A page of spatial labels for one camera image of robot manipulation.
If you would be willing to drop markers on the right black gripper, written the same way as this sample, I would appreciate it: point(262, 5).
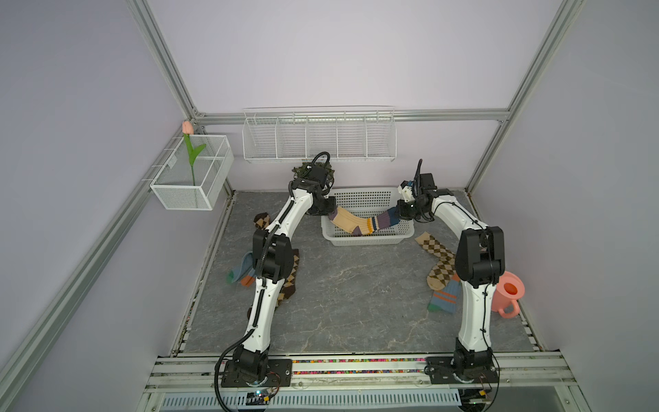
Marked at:
point(400, 211)

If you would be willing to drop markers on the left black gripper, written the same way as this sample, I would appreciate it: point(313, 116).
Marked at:
point(332, 205)

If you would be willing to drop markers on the white plastic perforated basket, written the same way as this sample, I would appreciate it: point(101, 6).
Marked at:
point(367, 202)

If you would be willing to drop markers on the striped beige purple sock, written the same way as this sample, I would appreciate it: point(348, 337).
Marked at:
point(384, 220)
point(352, 224)

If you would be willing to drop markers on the dark brown argyle sock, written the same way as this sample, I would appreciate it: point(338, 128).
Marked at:
point(262, 220)
point(289, 288)

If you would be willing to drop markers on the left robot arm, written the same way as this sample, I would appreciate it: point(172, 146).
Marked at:
point(247, 363)

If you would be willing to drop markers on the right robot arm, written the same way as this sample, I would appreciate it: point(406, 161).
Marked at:
point(479, 263)

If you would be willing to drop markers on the potted green plant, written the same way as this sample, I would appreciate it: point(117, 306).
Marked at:
point(304, 172)

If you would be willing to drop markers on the tan argyle sock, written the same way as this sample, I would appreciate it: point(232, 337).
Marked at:
point(431, 245)
point(441, 274)

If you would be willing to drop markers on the pink watering can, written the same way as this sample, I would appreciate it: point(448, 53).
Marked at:
point(509, 291)

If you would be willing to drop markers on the pink artificial tulip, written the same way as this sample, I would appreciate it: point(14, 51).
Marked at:
point(193, 152)

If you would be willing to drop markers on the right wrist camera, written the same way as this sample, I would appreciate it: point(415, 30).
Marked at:
point(407, 191)

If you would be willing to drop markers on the white wire wall shelf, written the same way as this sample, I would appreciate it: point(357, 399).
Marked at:
point(298, 133)

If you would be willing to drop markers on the white mesh wall box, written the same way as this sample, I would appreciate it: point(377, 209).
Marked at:
point(173, 186)

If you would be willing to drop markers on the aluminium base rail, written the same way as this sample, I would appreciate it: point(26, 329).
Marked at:
point(357, 372)

